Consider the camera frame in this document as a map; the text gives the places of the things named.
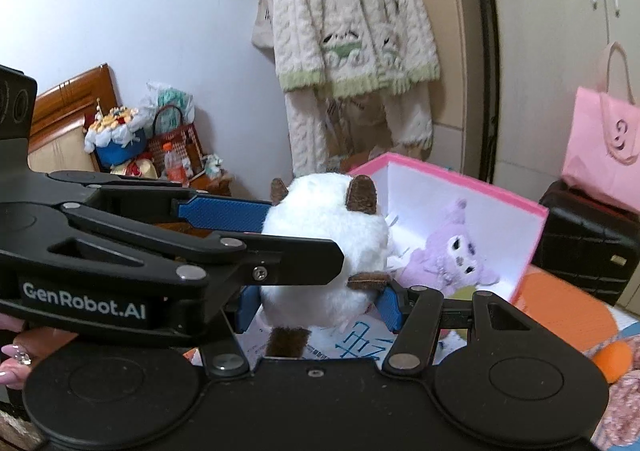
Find white plastic bag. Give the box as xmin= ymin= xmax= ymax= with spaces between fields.
xmin=142 ymin=80 xmax=196 ymax=126

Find small white figurine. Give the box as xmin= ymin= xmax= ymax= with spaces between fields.
xmin=202 ymin=153 xmax=226 ymax=178

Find purple plush toy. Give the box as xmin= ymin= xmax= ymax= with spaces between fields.
xmin=395 ymin=198 xmax=501 ymax=298

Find person's left hand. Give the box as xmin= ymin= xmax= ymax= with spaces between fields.
xmin=0 ymin=313 xmax=37 ymax=390

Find floral fabric pouch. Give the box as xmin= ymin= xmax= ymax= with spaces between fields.
xmin=587 ymin=333 xmax=640 ymax=451

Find white plush toy brown ears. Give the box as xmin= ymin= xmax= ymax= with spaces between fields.
xmin=260 ymin=172 xmax=394 ymax=360

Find orange ball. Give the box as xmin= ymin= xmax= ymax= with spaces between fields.
xmin=590 ymin=341 xmax=634 ymax=385

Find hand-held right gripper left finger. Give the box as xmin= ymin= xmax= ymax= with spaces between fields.
xmin=197 ymin=287 xmax=262 ymax=378

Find pink paper shopping bag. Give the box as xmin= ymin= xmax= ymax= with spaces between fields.
xmin=561 ymin=41 xmax=640 ymax=215

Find white tote bag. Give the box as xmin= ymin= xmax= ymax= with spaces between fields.
xmin=251 ymin=0 xmax=276 ymax=50

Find brown woven basket bag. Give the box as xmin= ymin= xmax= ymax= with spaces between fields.
xmin=148 ymin=104 xmax=206 ymax=178

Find basket and bedside clutter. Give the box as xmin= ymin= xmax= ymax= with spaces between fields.
xmin=83 ymin=100 xmax=152 ymax=173

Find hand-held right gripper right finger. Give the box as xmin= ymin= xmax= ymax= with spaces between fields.
xmin=374 ymin=280 xmax=532 ymax=376

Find large blue tissue package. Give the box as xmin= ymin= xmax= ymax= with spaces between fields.
xmin=235 ymin=301 xmax=476 ymax=368

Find beige wardrobe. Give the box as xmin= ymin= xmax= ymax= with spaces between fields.
xmin=400 ymin=0 xmax=640 ymax=213

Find wooden headboard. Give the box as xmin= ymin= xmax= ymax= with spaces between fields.
xmin=27 ymin=63 xmax=119 ymax=175

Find pink cardboard box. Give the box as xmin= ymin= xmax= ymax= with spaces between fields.
xmin=347 ymin=152 xmax=550 ymax=308

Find black suitcase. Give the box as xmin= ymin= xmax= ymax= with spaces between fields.
xmin=532 ymin=178 xmax=640 ymax=308

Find cream knitted cardigan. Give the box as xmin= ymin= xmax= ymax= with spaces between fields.
xmin=267 ymin=0 xmax=441 ymax=98

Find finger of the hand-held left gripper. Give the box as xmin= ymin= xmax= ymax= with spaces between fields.
xmin=47 ymin=170 xmax=275 ymax=235
xmin=47 ymin=202 xmax=347 ymax=289

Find wooden nightstand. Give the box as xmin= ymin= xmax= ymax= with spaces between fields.
xmin=187 ymin=171 xmax=234 ymax=198

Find orange drink bottle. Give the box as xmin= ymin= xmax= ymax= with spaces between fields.
xmin=163 ymin=142 xmax=190 ymax=184

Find cream fleece pants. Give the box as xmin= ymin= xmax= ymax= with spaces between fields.
xmin=283 ymin=81 xmax=435 ymax=178

